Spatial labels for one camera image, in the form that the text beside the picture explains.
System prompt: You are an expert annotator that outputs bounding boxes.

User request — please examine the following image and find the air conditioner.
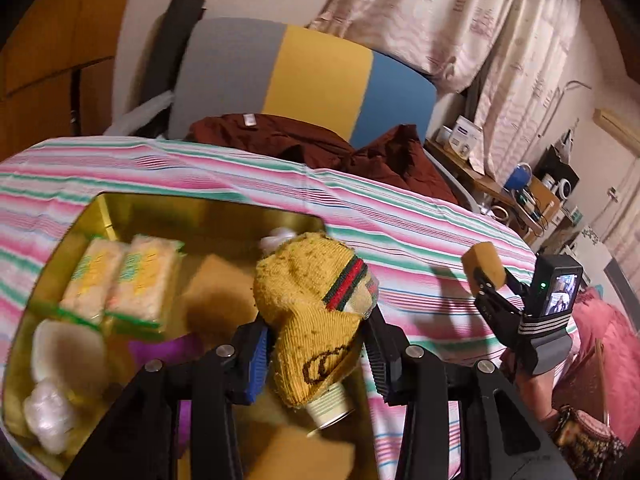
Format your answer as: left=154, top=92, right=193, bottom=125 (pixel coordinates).
left=592, top=108, right=640, bottom=136

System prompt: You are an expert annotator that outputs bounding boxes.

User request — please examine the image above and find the gold tin box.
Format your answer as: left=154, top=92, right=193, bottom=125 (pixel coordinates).
left=2, top=191, right=381, bottom=480

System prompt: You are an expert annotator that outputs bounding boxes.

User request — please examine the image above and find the pink blanket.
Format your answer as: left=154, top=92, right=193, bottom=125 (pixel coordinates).
left=552, top=285, right=640, bottom=446

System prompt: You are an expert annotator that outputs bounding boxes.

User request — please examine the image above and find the black rolled mat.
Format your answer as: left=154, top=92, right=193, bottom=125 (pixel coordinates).
left=137, top=0, right=207, bottom=111

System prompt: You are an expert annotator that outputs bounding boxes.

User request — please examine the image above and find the striped pink green bedsheet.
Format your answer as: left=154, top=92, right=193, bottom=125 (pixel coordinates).
left=0, top=135, right=581, bottom=480

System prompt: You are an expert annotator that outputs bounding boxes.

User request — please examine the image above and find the yellow knit sock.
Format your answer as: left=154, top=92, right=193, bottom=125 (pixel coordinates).
left=252, top=232, right=378, bottom=408

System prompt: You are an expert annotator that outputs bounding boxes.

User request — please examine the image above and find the white blue carton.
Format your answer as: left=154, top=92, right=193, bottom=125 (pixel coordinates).
left=447, top=116, right=483, bottom=161

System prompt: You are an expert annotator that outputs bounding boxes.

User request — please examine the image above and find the patterned cream curtain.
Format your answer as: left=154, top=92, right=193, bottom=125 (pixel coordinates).
left=307, top=0, right=583, bottom=183

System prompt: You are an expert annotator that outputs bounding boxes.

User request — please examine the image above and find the small cream cup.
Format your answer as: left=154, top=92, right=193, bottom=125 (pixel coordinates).
left=304, top=380, right=357, bottom=430

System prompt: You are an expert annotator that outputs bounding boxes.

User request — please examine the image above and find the patterned dark bag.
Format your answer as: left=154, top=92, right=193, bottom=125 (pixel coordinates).
left=552, top=405, right=626, bottom=480

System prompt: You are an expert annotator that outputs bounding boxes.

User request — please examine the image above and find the person's right forearm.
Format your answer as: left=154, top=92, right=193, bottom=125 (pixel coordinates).
left=500, top=347, right=558, bottom=423

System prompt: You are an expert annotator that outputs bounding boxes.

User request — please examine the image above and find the wooden shelf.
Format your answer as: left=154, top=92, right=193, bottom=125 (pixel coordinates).
left=425, top=137, right=563, bottom=236

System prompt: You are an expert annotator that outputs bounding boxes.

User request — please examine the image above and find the blue mug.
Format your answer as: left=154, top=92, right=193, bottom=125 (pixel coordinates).
left=502, top=162, right=533, bottom=191

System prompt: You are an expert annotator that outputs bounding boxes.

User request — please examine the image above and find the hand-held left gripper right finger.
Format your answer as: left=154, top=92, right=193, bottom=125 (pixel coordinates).
left=362, top=305, right=581, bottom=480

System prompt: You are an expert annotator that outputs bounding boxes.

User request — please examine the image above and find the green yellow rice cracker packet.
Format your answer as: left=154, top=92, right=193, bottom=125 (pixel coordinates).
left=102, top=234, right=186, bottom=333
left=60, top=237, right=126, bottom=331

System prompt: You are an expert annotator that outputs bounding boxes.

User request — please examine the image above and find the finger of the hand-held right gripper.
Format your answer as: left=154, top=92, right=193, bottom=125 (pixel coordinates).
left=502, top=267, right=533, bottom=302
left=472, top=266, right=501, bottom=306

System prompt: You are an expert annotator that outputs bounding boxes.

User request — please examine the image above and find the grey yellow blue chair back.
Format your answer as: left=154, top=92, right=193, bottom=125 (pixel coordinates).
left=167, top=16, right=438, bottom=148

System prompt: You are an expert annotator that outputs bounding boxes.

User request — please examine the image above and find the maroon shirt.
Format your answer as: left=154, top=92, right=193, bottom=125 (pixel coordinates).
left=186, top=114, right=461, bottom=206

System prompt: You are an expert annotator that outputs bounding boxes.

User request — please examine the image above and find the person's right hand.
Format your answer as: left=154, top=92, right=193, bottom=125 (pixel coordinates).
left=517, top=316, right=574, bottom=377

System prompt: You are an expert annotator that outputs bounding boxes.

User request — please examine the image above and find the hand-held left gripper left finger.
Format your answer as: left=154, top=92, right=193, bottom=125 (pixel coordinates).
left=62, top=322, right=273, bottom=480

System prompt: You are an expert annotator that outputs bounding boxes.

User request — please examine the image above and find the wooden wardrobe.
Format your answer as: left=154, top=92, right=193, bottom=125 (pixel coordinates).
left=0, top=0, right=138, bottom=143

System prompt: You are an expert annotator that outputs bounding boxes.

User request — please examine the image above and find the white wrapped armrest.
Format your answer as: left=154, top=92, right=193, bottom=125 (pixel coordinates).
left=102, top=91, right=176, bottom=137

